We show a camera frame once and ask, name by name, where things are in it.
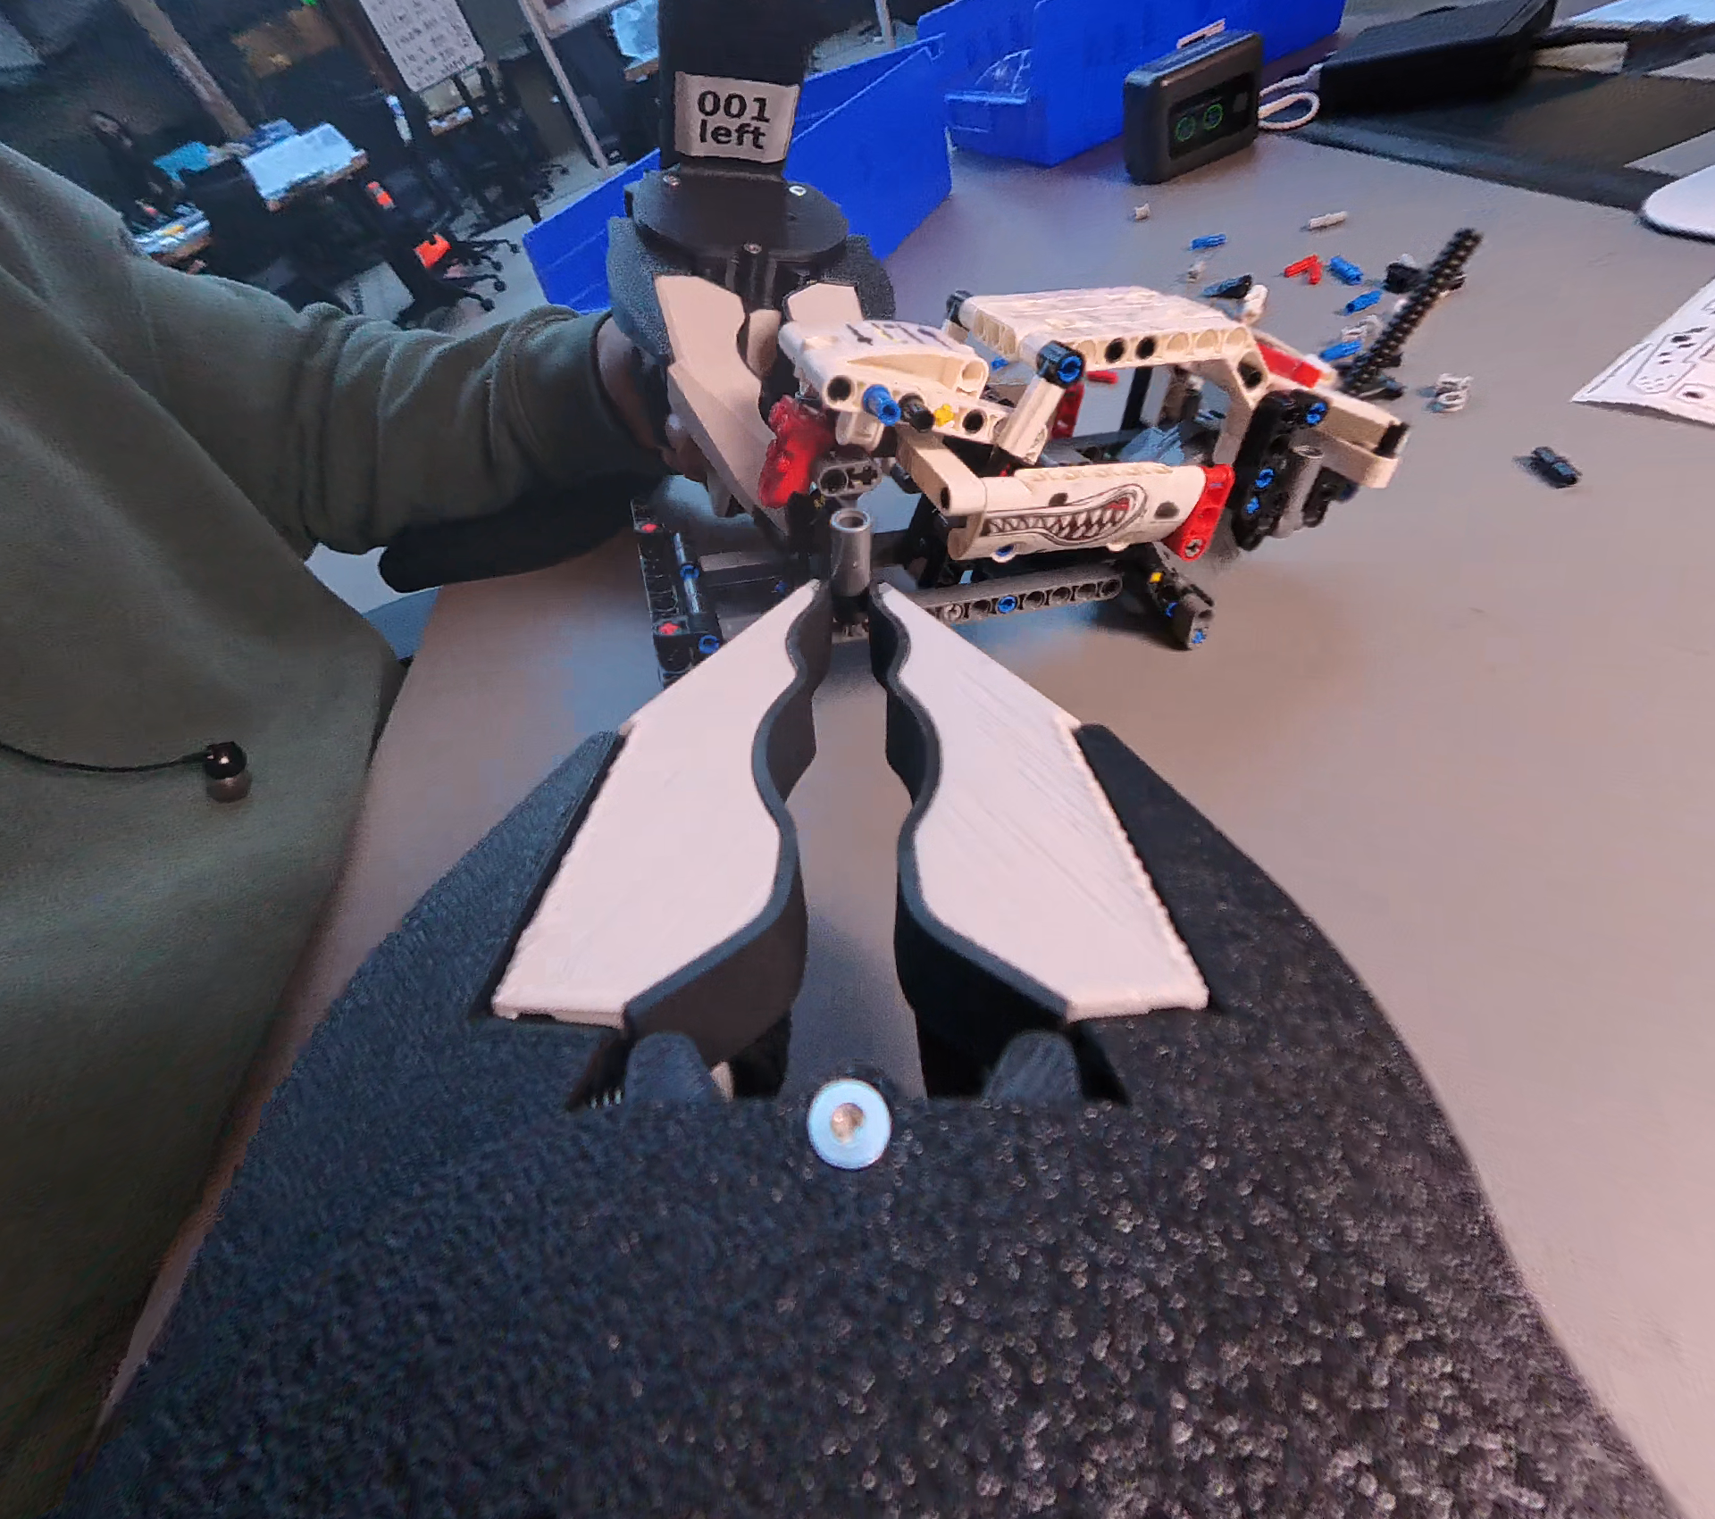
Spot person's green sweatshirt torso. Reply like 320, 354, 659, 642
0, 137, 411, 1519

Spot black desk mat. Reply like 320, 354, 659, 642
1288, 59, 1715, 213

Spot large blue plastic bin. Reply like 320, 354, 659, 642
915, 0, 1390, 170
522, 40, 955, 320

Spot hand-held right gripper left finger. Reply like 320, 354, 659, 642
489, 578, 835, 1036

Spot black device with green lights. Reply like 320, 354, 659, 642
1121, 28, 1267, 186

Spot white toy brick truck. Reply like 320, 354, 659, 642
629, 229, 1483, 691

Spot grey desk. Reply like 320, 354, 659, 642
136, 6, 1715, 1519

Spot scattered loose brick pieces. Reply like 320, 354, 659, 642
1131, 206, 1473, 415

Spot black flat case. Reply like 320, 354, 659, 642
1319, 0, 1565, 118

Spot white sticker sheet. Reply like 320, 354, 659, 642
1568, 271, 1715, 425

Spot black microphone with cable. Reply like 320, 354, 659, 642
0, 740, 255, 805

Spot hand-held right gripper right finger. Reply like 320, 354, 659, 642
866, 580, 1214, 1028

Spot person's left forearm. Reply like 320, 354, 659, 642
270, 301, 636, 554

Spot person's left hand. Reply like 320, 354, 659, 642
593, 320, 729, 485

